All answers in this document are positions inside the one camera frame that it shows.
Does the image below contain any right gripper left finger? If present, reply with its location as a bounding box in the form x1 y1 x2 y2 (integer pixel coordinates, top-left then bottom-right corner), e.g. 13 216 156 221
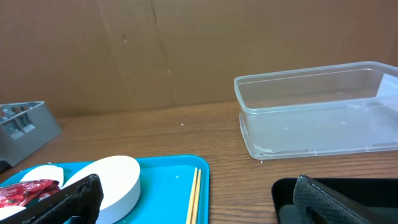
1 174 103 224

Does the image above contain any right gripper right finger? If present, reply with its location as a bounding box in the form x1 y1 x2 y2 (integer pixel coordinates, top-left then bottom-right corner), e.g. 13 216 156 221
293 175 395 224

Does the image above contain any grey dishwasher rack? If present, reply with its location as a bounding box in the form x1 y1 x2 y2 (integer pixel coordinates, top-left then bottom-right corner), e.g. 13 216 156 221
1 101 61 172

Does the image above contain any large white plate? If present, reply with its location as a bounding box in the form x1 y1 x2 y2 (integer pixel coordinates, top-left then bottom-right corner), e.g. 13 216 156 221
63 156 141 224

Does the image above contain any black tray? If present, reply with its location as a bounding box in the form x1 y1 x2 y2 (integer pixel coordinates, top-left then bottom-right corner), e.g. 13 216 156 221
272 178 397 224

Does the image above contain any red snack wrapper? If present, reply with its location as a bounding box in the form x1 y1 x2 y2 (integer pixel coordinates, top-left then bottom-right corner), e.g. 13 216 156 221
1 179 60 208

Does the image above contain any teal serving tray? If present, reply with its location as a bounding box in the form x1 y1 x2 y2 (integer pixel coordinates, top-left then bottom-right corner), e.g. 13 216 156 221
0 154 211 224

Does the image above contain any clear plastic bin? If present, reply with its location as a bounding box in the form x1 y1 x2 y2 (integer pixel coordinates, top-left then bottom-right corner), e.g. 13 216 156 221
234 61 397 160

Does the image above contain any left wooden chopstick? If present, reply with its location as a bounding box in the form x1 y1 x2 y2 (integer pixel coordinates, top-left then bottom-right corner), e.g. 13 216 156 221
185 167 198 224

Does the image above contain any wooden chopstick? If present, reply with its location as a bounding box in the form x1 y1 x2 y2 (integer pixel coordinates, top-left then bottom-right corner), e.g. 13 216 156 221
190 169 201 224
185 167 198 224

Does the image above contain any right wooden chopstick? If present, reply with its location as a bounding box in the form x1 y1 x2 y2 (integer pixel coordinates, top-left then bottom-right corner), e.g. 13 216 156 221
190 169 201 224

